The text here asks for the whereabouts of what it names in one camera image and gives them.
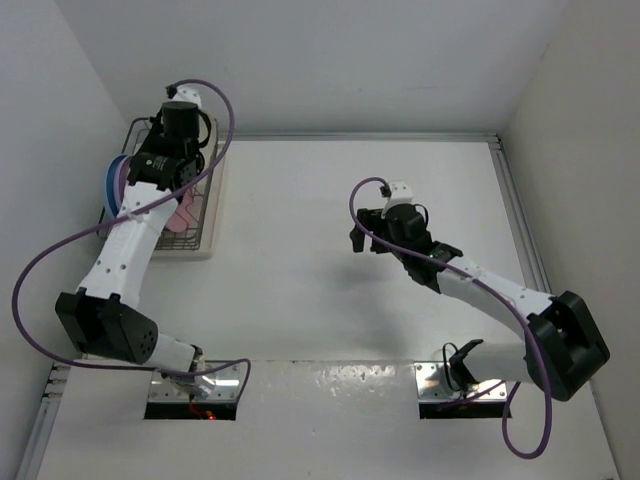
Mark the beige drip tray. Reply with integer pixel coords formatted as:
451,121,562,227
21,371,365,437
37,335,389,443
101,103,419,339
102,143,229,261

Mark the lilac plate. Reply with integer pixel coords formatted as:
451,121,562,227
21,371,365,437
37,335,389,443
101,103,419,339
114,156,131,212

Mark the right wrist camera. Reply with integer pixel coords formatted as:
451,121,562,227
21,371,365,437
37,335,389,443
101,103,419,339
380,180,413,218

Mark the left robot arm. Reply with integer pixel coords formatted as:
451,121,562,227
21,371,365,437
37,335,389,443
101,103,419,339
55,93,211,372

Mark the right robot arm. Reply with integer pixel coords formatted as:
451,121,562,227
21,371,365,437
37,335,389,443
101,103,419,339
350,203,611,402

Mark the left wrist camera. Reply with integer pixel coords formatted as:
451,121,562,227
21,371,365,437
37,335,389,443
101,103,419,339
165,85,202,109

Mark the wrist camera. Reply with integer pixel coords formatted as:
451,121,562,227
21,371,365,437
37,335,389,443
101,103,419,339
165,85,202,109
380,180,413,218

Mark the pink plate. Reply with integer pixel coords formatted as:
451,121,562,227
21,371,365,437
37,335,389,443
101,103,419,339
164,191,203,234

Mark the blue plate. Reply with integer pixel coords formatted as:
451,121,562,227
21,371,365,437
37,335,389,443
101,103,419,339
102,154,127,219

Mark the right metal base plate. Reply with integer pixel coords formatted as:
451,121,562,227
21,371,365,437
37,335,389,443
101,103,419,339
414,361,508,404

